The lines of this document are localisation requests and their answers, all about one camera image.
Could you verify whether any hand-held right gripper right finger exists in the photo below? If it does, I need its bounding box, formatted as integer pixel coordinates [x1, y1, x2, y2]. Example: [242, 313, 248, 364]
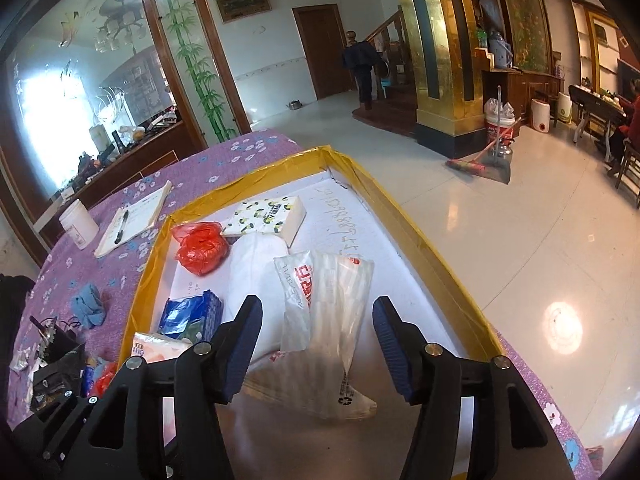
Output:
[372, 296, 573, 480]

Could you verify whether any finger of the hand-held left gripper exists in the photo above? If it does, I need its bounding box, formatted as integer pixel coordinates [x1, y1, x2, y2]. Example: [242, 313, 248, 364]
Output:
[42, 394, 103, 466]

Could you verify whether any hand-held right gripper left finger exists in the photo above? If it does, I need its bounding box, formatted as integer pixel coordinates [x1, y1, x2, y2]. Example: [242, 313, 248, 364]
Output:
[60, 295, 264, 480]

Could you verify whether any black foil packet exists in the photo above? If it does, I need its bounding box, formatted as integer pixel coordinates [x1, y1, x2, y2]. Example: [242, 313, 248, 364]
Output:
[29, 344, 90, 415]

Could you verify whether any clear bag of paper cups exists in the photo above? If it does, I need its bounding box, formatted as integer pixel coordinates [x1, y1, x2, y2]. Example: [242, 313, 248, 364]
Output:
[243, 250, 379, 422]

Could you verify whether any yellow taped cardboard box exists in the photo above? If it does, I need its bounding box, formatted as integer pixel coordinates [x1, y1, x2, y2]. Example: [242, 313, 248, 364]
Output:
[117, 145, 505, 480]

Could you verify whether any blue tissue packet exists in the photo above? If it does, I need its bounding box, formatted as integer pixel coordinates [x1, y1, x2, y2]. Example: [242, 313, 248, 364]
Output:
[158, 290, 224, 345]

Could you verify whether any white towel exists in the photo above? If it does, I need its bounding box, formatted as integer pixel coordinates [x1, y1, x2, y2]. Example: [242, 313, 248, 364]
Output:
[220, 232, 292, 367]

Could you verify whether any white orange packet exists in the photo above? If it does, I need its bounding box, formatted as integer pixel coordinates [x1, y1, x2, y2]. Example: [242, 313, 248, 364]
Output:
[131, 332, 195, 365]

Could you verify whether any silver foil packet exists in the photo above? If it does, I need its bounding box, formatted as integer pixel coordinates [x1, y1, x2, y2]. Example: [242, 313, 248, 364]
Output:
[9, 349, 35, 373]

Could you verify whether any red plastic bag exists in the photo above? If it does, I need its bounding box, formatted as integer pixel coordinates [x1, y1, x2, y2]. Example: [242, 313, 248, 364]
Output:
[171, 221, 231, 277]

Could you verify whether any blue cloth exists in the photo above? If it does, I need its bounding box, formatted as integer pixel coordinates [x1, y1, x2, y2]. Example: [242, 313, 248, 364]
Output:
[69, 283, 108, 329]

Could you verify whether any green print tissue pack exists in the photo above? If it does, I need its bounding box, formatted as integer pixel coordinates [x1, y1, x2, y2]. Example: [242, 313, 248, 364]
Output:
[221, 195, 307, 249]

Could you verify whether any black bag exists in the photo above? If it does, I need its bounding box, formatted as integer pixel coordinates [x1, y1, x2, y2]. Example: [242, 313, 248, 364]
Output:
[0, 274, 37, 376]

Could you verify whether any white notebook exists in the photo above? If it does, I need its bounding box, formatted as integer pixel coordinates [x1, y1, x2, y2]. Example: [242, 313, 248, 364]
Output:
[93, 180, 174, 260]

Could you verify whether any colourful broom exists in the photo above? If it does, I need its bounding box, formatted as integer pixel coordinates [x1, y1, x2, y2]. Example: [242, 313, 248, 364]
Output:
[446, 116, 522, 177]

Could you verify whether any white plastic jar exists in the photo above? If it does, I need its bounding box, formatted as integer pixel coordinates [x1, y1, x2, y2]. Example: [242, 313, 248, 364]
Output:
[58, 198, 100, 250]

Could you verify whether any grey dustpan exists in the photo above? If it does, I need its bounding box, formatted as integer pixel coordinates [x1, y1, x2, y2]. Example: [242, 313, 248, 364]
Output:
[480, 86, 512, 185]

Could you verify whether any wooden sideboard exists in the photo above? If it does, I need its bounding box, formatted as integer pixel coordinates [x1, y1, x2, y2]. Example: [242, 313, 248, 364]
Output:
[35, 120, 207, 248]

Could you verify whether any wooden staircase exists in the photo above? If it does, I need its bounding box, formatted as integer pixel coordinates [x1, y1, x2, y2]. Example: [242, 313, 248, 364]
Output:
[351, 7, 418, 136]

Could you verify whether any red white bucket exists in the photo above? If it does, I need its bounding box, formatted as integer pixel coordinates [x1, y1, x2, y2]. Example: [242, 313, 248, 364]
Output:
[484, 99, 516, 148]

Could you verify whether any bamboo painted glass panel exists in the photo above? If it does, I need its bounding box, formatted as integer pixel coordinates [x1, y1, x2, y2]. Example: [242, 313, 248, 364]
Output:
[142, 0, 238, 143]

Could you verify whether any golden pillar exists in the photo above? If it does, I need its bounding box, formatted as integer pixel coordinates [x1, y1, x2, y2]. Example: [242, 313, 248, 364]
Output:
[387, 0, 503, 159]

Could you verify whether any dark wooden cabinet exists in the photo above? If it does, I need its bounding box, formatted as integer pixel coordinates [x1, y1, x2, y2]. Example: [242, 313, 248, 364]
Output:
[481, 67, 561, 131]

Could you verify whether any wood framed glass partition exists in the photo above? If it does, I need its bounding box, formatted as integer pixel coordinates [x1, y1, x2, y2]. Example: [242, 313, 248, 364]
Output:
[0, 0, 208, 266]

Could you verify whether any wooden chair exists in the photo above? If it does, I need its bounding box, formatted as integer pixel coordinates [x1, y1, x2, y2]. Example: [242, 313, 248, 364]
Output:
[614, 142, 640, 209]

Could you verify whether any white green floor appliance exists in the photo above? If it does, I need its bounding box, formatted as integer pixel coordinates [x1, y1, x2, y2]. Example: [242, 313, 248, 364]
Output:
[556, 91, 575, 125]

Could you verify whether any brown wooden door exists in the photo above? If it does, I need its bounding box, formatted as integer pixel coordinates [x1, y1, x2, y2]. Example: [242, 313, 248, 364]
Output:
[291, 4, 357, 101]

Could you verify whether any blue thermos flask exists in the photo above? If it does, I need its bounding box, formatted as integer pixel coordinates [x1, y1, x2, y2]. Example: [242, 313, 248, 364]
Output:
[489, 31, 513, 70]

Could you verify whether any dark folding table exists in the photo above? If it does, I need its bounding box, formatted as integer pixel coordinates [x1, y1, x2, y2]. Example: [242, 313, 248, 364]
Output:
[569, 84, 631, 158]

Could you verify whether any large landscape painting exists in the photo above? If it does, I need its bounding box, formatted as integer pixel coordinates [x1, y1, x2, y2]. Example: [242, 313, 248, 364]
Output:
[495, 0, 553, 73]

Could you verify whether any white shelf unit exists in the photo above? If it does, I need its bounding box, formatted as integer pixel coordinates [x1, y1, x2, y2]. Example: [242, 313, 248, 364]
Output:
[572, 0, 623, 91]

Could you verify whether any framed wall picture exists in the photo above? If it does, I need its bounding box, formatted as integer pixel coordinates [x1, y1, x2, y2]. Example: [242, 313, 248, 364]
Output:
[216, 0, 272, 24]

